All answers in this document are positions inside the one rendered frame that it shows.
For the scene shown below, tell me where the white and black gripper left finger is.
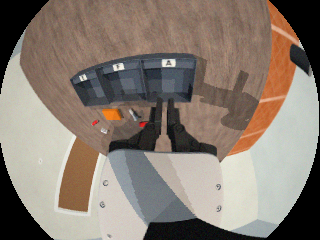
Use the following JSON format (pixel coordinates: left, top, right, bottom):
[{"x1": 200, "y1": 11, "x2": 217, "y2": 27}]
[{"x1": 109, "y1": 98, "x2": 163, "y2": 153}]

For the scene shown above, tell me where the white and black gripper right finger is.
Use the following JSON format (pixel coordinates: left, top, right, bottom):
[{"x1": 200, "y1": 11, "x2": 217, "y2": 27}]
[{"x1": 167, "y1": 98, "x2": 217, "y2": 157}]

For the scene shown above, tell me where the orange flat block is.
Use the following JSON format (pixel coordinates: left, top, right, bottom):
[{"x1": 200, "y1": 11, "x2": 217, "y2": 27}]
[{"x1": 102, "y1": 109, "x2": 122, "y2": 120}]

